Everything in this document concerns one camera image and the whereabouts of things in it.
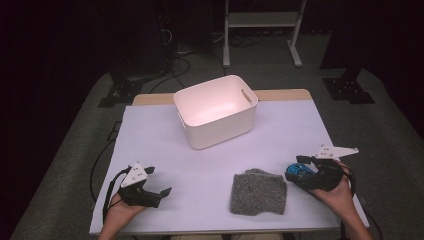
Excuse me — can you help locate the hand-held gripper cable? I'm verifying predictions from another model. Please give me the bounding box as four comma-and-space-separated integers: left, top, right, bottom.
339, 162, 358, 198
102, 165, 132, 225

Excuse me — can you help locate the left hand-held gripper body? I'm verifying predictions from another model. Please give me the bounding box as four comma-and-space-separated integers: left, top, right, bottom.
118, 162, 163, 208

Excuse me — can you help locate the blue and black toy car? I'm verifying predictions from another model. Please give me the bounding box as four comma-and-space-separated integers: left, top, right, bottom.
285, 162, 317, 179

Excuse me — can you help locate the right hand-held gripper cable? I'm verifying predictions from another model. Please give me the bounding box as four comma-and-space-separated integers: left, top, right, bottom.
339, 162, 358, 198

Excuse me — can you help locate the black stand base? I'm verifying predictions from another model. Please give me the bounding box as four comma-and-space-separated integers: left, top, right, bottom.
321, 68, 376, 105
98, 71, 144, 108

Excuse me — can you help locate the white metal stand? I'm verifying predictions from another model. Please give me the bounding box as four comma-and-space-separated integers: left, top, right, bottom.
222, 0, 308, 69

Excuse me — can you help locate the thin black floor cable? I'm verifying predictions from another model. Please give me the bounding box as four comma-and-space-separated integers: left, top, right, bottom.
211, 49, 228, 77

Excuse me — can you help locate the left hand-held gripper cable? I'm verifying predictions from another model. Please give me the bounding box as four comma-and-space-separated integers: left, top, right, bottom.
102, 165, 132, 225

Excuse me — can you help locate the white plastic bin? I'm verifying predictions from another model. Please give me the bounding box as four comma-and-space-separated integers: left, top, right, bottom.
173, 74, 259, 151

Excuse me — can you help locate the black floor cable loop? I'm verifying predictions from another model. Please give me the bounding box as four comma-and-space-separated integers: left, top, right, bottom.
148, 56, 193, 95

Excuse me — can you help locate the person's right hand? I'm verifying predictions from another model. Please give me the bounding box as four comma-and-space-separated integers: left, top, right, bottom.
309, 159, 360, 218

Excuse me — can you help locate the grey fluffy cloth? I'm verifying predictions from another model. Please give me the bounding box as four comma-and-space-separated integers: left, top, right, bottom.
229, 168, 288, 217

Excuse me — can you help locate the person's left hand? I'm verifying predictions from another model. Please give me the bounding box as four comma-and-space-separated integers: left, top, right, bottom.
104, 192, 148, 228

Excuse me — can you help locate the black cable beside table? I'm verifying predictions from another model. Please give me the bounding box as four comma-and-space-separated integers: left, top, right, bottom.
89, 139, 116, 203

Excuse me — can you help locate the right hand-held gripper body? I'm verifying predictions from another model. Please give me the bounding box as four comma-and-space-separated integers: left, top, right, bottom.
308, 144, 360, 193

